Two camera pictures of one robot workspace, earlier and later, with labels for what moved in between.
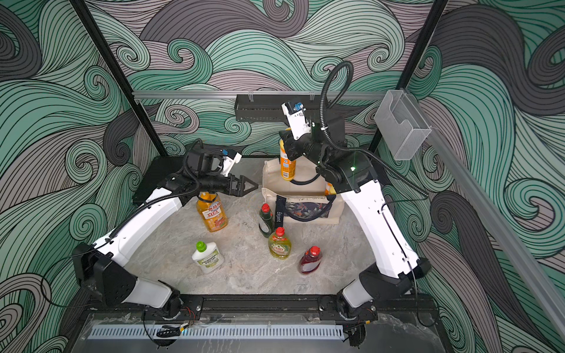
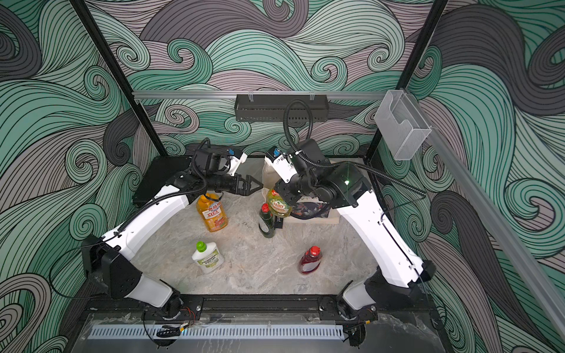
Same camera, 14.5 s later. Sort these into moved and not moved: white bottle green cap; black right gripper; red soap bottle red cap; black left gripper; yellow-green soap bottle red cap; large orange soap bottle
Moved: yellow-green soap bottle red cap; black right gripper
Not moved: black left gripper; white bottle green cap; red soap bottle red cap; large orange soap bottle
